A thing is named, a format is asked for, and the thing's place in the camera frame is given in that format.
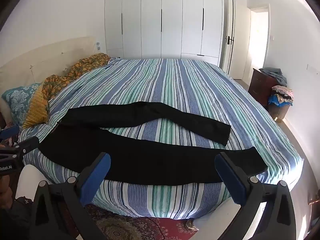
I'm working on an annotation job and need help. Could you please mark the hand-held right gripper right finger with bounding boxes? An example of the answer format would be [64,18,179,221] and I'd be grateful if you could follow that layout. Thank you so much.
[214,152,299,240]

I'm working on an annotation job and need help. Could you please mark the small tan object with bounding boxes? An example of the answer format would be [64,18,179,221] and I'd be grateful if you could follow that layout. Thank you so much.
[184,219,198,231]

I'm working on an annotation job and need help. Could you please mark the dark wooden dresser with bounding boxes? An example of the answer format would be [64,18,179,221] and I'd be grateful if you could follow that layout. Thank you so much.
[248,68,279,105]

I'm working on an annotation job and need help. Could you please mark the white mattress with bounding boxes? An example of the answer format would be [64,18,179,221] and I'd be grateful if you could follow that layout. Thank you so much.
[15,164,304,240]

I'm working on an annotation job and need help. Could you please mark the grey-blue clothes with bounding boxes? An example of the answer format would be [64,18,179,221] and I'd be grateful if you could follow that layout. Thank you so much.
[259,67,287,87]

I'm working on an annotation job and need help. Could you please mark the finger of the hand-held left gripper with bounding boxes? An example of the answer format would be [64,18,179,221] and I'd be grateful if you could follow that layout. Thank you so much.
[0,125,20,140]
[15,136,40,160]

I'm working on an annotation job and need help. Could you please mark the black pants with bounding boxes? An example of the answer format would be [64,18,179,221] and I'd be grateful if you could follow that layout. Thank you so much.
[37,101,268,186]

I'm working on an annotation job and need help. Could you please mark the striped bed sheet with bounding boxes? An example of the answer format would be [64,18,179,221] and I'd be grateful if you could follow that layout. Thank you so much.
[19,58,304,218]

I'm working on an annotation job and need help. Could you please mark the person's left hand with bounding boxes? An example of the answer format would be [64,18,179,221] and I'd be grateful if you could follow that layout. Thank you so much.
[0,175,13,209]

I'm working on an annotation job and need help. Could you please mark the black cable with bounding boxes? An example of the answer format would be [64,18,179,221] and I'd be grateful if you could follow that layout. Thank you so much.
[147,217,168,238]

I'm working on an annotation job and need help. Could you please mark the orange floral blanket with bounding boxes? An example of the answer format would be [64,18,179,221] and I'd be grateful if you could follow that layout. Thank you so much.
[41,53,112,100]

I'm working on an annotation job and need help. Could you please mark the white door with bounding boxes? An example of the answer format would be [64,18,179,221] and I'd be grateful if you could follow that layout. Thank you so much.
[220,0,237,74]

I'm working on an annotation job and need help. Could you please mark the white wardrobe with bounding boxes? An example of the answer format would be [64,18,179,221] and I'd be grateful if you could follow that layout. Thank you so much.
[104,0,224,68]

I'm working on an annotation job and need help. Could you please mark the mustard patterned pillow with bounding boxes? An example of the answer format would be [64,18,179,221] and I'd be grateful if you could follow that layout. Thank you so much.
[22,81,50,129]

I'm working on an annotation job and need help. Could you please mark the red patterned rug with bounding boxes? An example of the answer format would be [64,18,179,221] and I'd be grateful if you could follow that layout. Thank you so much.
[57,202,208,240]

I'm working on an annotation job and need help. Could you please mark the beige headboard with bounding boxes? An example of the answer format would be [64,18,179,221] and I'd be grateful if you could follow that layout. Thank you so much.
[0,36,98,115]

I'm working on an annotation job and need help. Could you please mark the dark bag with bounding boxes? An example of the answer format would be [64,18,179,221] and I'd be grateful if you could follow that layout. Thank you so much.
[0,196,34,240]

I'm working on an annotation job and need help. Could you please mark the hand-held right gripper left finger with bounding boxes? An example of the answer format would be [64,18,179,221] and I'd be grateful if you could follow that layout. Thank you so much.
[29,152,111,240]

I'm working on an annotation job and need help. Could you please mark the wicker laundry basket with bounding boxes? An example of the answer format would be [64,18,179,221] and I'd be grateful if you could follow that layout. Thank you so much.
[272,101,292,122]

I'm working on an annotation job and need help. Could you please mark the teal patterned pillow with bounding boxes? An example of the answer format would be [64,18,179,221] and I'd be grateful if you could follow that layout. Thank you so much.
[1,83,42,128]

